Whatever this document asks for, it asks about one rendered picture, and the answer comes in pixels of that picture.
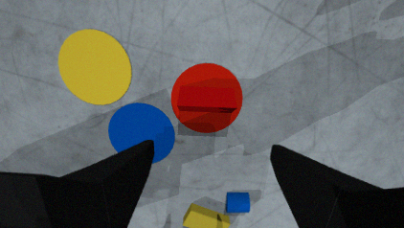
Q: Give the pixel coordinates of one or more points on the red circle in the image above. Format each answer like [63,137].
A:
[206,75]

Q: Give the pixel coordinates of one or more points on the yellow block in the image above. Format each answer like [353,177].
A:
[200,217]

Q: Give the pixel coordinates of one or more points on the blue half-round block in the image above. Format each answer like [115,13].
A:
[237,203]

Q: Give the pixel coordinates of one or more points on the blue circle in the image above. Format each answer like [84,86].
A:
[136,122]

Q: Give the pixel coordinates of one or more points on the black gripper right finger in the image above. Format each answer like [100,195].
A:
[322,197]

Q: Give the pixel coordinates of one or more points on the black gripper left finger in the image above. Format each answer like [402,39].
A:
[103,195]

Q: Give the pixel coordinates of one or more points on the yellow circle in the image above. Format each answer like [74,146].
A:
[94,66]

